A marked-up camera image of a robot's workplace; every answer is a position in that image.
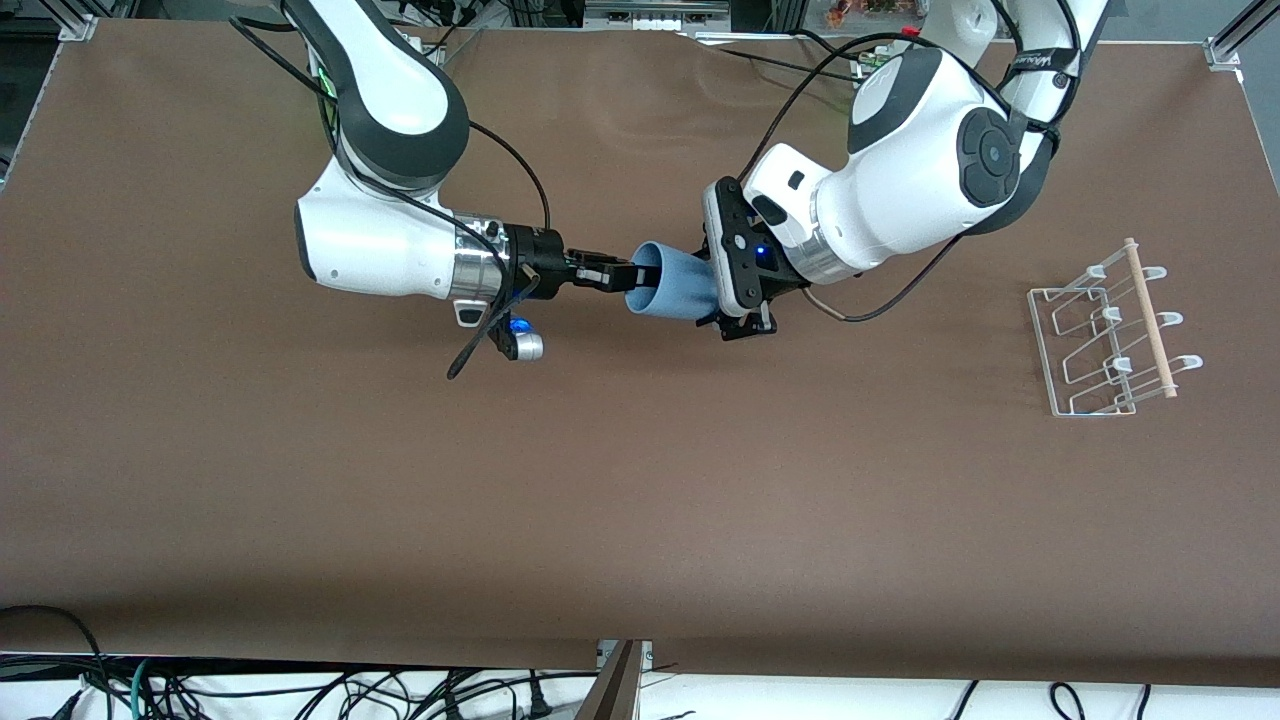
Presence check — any black cable across table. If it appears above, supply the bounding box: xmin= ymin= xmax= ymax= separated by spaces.
xmin=680 ymin=28 xmax=881 ymax=87

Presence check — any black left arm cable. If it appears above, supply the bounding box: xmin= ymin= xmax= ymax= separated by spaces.
xmin=735 ymin=30 xmax=1063 ymax=324

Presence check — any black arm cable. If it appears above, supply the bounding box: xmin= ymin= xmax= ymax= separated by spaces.
xmin=230 ymin=15 xmax=552 ymax=382
xmin=735 ymin=30 xmax=1063 ymax=324

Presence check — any aluminium corner post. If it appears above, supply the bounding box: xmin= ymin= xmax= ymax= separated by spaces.
xmin=1204 ymin=0 xmax=1280 ymax=73
xmin=0 ymin=0 xmax=99 ymax=191

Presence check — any white wire cup rack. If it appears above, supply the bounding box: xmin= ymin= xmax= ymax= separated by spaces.
xmin=1028 ymin=262 xmax=1204 ymax=418

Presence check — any black right camera mount plate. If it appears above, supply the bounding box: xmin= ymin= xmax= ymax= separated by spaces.
xmin=488 ymin=295 xmax=522 ymax=359

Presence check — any wooden rack rod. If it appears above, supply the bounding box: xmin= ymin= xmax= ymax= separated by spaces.
xmin=1124 ymin=237 xmax=1179 ymax=400

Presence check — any black left camera mount plate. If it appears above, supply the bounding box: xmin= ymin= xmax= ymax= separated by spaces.
xmin=722 ymin=178 xmax=812 ymax=319

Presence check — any orange red background item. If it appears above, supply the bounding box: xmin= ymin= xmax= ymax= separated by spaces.
xmin=826 ymin=0 xmax=927 ymax=26

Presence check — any thick black looped cable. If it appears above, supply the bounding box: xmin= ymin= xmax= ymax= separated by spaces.
xmin=0 ymin=604 xmax=114 ymax=720

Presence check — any white metal bracket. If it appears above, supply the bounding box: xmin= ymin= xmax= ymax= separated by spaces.
xmin=596 ymin=640 xmax=655 ymax=674

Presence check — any black cable with plug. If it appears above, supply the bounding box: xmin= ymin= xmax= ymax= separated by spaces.
xmin=408 ymin=668 xmax=563 ymax=720

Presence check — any blue plastic cup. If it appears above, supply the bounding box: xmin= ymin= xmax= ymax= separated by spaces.
xmin=624 ymin=241 xmax=723 ymax=324

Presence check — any aluminium table leg profile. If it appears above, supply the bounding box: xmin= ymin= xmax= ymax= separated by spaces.
xmin=574 ymin=640 xmax=647 ymax=720

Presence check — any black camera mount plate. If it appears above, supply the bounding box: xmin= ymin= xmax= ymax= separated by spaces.
xmin=488 ymin=295 xmax=522 ymax=359
xmin=722 ymin=178 xmax=812 ymax=319

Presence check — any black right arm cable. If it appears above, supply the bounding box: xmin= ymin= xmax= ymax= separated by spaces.
xmin=230 ymin=15 xmax=552 ymax=382

